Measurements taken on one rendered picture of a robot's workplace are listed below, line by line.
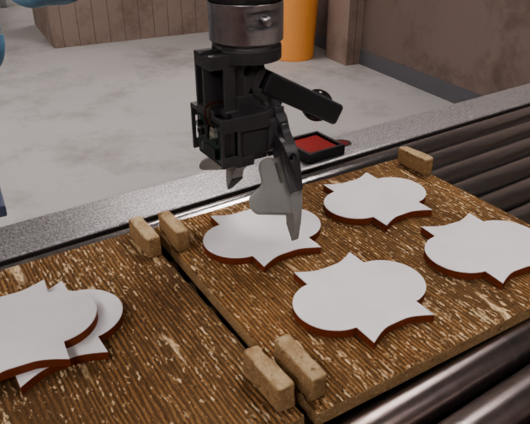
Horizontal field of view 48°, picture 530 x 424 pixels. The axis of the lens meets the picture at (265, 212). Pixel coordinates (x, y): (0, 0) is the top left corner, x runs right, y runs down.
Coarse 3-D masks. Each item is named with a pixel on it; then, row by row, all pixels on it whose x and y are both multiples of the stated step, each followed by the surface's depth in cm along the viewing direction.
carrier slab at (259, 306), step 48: (432, 192) 83; (192, 240) 72; (336, 240) 72; (384, 240) 72; (240, 288) 63; (288, 288) 63; (432, 288) 63; (480, 288) 63; (528, 288) 63; (240, 336) 59; (384, 336) 57; (432, 336) 57; (480, 336) 57; (336, 384) 51; (384, 384) 52
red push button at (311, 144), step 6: (306, 138) 102; (312, 138) 102; (318, 138) 102; (300, 144) 99; (306, 144) 99; (312, 144) 99; (318, 144) 99; (324, 144) 99; (330, 144) 99; (306, 150) 97; (312, 150) 97; (318, 150) 97
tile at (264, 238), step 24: (216, 216) 75; (240, 216) 75; (264, 216) 75; (312, 216) 75; (216, 240) 70; (240, 240) 70; (264, 240) 70; (288, 240) 70; (312, 240) 71; (240, 264) 67; (264, 264) 65
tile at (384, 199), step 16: (368, 176) 85; (336, 192) 80; (352, 192) 80; (368, 192) 80; (384, 192) 80; (400, 192) 80; (416, 192) 80; (336, 208) 77; (352, 208) 77; (368, 208) 77; (384, 208) 77; (400, 208) 77; (416, 208) 77; (352, 224) 75; (384, 224) 73
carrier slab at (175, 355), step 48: (0, 288) 63; (48, 288) 63; (96, 288) 63; (144, 288) 63; (144, 336) 57; (192, 336) 57; (0, 384) 51; (48, 384) 51; (96, 384) 51; (144, 384) 51; (192, 384) 51; (240, 384) 51
